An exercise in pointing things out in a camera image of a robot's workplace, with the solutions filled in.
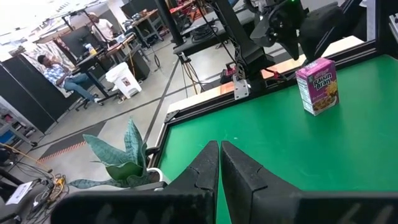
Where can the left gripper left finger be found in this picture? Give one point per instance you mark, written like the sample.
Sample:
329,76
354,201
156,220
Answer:
202,174

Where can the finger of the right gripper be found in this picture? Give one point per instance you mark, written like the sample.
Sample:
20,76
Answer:
298,48
290,46

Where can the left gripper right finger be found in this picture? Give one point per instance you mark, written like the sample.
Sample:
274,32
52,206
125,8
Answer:
248,199

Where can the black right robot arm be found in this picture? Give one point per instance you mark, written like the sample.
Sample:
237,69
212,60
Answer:
323,25

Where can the Raisin Bran cereal box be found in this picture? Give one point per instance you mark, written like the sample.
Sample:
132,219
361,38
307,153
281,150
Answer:
320,90

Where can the white plant pot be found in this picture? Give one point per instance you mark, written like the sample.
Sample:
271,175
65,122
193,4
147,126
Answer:
161,175

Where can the green snake plant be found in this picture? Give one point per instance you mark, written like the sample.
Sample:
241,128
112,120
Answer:
133,143

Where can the green table mat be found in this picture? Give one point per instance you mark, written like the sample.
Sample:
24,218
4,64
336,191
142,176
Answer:
311,149

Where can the black tripod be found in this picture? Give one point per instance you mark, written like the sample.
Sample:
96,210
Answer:
183,58

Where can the white trash bin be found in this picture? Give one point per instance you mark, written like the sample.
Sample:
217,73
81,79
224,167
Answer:
122,79

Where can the striped floor mat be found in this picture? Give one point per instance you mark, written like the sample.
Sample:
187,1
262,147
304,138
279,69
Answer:
71,141

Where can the wooden top desk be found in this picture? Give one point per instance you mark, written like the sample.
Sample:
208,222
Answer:
144,16

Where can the yellow plug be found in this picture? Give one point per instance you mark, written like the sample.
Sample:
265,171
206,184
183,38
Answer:
59,181

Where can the black office desk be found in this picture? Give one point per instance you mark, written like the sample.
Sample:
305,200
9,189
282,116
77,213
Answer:
93,59

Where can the person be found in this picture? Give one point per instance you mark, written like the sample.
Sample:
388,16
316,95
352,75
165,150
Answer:
104,28
56,73

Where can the black partition panel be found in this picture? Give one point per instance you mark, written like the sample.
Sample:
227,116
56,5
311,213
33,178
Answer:
21,102

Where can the silver metal bracket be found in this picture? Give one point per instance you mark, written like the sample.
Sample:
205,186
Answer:
241,88

